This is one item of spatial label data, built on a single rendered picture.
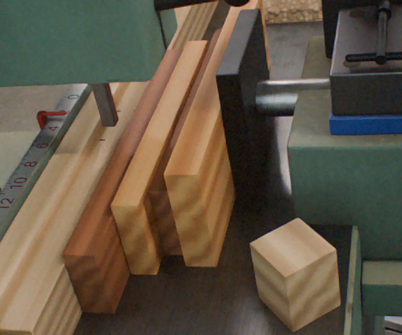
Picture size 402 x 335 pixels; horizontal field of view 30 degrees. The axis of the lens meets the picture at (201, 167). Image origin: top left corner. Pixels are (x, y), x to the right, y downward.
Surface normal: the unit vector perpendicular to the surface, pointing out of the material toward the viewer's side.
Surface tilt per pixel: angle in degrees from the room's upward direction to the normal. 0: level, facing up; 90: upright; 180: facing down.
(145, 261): 90
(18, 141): 0
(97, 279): 90
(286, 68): 0
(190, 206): 90
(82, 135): 0
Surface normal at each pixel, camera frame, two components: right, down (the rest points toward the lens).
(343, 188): -0.21, 0.60
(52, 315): 0.96, 0.00
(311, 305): 0.49, 0.44
